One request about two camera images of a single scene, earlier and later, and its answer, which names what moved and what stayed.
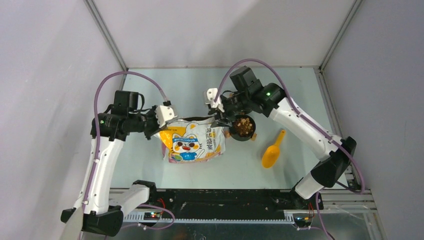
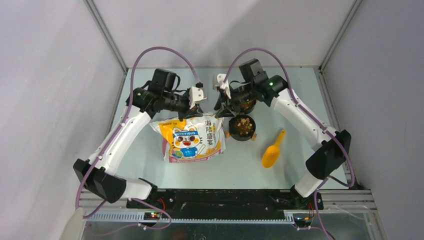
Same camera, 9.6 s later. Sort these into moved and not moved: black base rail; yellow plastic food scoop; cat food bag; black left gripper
Moved: black left gripper
Not moved: cat food bag; yellow plastic food scoop; black base rail
